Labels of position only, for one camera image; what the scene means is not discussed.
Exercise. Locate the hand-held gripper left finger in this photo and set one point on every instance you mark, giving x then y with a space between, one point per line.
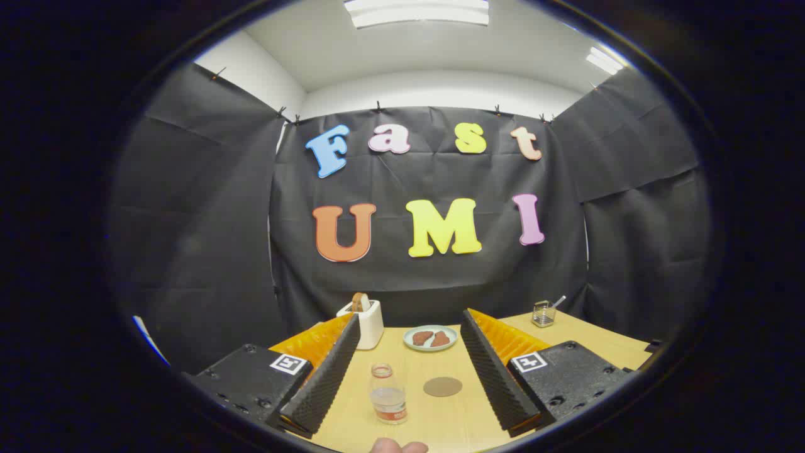
327 374

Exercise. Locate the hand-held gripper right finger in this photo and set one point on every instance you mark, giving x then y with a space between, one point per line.
494 377

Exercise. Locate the round brown coaster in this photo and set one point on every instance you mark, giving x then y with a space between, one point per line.
443 386

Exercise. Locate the clear plastic juice bottle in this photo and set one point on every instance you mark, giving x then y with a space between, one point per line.
388 399

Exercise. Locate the white toaster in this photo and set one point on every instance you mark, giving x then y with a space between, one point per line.
371 330

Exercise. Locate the brown meat piece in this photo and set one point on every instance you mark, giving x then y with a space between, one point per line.
441 340
422 338

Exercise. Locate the wooden table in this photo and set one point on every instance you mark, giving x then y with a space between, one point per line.
440 421

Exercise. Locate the toast bread slice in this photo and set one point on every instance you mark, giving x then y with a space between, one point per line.
358 302

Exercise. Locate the pale green plate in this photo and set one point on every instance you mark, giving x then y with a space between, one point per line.
409 341

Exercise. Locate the metal spoon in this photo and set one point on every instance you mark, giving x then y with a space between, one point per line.
558 301

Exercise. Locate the small ceiling light panel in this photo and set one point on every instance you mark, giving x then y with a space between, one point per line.
604 60

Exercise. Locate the large ceiling light panel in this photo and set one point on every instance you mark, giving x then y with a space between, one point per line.
418 12

